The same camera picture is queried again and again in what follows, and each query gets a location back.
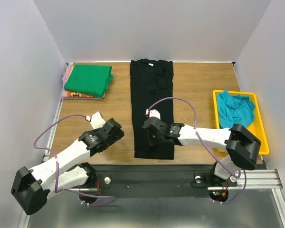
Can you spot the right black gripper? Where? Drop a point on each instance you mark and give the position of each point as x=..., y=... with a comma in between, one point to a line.
x=151, y=132

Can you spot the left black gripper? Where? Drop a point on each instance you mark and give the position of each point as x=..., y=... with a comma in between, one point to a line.
x=119, y=135

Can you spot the black polo shirt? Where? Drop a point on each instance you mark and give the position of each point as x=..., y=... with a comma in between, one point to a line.
x=150, y=81

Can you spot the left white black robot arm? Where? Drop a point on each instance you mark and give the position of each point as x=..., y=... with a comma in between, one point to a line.
x=33, y=187

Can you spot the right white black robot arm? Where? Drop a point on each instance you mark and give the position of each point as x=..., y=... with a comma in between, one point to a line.
x=240, y=144

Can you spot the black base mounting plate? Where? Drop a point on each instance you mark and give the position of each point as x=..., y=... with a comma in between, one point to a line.
x=158, y=181

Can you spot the folded orange patterned t shirt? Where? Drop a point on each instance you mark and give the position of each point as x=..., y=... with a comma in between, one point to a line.
x=76, y=95

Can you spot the folded green t shirt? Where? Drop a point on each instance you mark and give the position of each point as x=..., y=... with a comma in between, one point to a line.
x=91, y=80

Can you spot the folded lilac t shirt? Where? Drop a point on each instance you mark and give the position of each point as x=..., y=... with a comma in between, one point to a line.
x=64, y=76

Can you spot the folded pink t shirt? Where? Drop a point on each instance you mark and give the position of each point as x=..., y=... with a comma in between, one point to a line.
x=69, y=70

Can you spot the crumpled teal t shirt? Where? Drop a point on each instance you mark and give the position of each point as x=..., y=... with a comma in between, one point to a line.
x=234, y=109

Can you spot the yellow plastic tray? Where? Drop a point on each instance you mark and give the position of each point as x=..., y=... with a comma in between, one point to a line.
x=256, y=128

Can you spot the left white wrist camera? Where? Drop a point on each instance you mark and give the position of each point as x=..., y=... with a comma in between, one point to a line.
x=96, y=120

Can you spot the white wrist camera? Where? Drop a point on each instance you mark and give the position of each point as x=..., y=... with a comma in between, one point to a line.
x=96, y=120
x=152, y=113

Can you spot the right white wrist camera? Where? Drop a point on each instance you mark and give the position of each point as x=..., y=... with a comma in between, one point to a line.
x=152, y=113

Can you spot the aluminium extrusion rail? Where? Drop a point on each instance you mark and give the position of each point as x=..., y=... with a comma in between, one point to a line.
x=260, y=179

